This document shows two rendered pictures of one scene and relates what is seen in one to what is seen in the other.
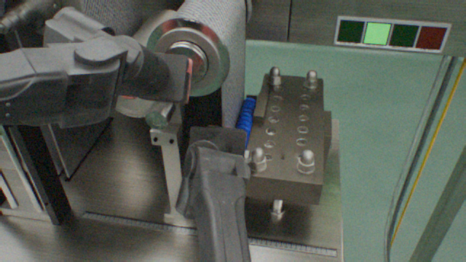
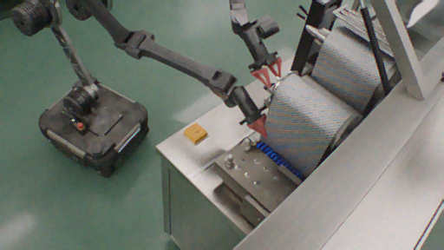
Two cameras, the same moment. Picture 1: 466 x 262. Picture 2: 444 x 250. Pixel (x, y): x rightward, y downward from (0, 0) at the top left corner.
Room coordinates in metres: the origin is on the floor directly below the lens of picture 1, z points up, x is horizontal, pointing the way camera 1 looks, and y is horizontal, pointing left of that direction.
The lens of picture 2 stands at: (0.86, -0.81, 2.09)
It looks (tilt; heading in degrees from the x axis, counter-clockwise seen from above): 50 degrees down; 117
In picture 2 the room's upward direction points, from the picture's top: 10 degrees clockwise
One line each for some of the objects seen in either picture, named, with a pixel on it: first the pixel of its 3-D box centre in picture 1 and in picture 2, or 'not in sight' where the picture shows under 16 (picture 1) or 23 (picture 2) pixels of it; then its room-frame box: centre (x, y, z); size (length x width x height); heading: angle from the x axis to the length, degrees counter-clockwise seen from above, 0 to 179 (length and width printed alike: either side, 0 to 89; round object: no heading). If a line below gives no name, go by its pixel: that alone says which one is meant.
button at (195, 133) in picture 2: not in sight; (195, 133); (0.35, -0.04, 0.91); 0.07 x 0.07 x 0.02; 80
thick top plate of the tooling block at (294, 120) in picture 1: (287, 129); (270, 189); (0.74, -0.13, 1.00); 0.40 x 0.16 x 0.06; 170
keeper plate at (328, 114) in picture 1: (325, 140); (253, 213); (0.73, -0.22, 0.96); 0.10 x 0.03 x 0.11; 170
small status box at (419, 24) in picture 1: (389, 34); not in sight; (0.86, -0.36, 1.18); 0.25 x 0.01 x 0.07; 80
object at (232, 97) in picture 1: (234, 97); (289, 146); (0.72, 0.00, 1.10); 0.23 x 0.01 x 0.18; 170
